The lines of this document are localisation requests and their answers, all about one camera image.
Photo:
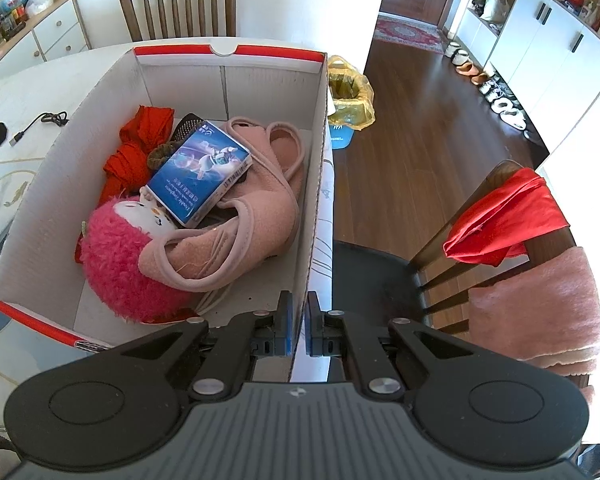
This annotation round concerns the white tall cabinet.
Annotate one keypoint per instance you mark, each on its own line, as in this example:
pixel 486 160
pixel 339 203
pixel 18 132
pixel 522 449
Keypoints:
pixel 548 57

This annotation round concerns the blue bin with yellow bag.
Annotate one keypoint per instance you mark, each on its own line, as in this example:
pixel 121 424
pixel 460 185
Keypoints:
pixel 352 102

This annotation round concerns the pink towel on chair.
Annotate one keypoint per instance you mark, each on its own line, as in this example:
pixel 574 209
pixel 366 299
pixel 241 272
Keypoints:
pixel 548 317

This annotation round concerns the white handbag on shelf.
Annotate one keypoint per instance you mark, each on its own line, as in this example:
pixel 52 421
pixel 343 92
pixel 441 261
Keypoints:
pixel 495 11

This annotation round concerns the pink fuzzy plush ball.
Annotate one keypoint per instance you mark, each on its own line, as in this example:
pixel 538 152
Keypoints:
pixel 115 235

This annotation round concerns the red cloth on chair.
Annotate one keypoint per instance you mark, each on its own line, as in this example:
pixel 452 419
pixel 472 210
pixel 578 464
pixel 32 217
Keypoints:
pixel 497 226

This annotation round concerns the white drawer sideboard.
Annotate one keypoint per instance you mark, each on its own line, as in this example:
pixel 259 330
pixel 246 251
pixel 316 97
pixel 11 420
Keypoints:
pixel 56 32

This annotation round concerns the red cloth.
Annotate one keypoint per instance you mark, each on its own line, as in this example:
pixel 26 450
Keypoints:
pixel 497 226
pixel 127 171

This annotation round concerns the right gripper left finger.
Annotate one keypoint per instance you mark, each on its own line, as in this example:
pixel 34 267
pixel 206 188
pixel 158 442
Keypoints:
pixel 272 333

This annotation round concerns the dark wooden chair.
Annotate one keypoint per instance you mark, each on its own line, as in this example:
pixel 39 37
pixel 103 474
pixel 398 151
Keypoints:
pixel 383 286

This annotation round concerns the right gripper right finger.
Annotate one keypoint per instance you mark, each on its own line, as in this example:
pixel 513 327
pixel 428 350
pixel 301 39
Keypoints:
pixel 323 334

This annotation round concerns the red and white cardboard box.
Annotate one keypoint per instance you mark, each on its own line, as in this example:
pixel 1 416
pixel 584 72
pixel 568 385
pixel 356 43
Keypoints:
pixel 70 112

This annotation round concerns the blue tissue pack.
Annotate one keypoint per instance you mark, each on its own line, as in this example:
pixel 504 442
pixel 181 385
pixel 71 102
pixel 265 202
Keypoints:
pixel 199 173

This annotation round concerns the red patterned rug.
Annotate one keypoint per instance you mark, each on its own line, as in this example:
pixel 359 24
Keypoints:
pixel 407 32

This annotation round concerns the pink fleece baby shoe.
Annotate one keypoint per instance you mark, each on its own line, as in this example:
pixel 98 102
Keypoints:
pixel 277 161

